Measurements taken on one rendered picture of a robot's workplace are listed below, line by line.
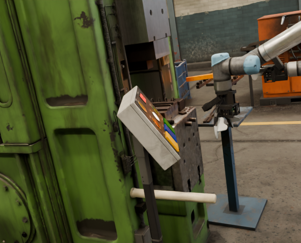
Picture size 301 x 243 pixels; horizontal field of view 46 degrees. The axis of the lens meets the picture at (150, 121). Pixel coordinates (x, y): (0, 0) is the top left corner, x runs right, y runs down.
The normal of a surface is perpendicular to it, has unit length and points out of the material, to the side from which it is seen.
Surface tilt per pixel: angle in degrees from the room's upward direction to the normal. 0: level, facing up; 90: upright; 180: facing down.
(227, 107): 90
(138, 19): 90
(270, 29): 90
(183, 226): 89
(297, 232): 0
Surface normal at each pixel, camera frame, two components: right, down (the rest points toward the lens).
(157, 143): 0.00, 0.27
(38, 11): -0.42, 0.29
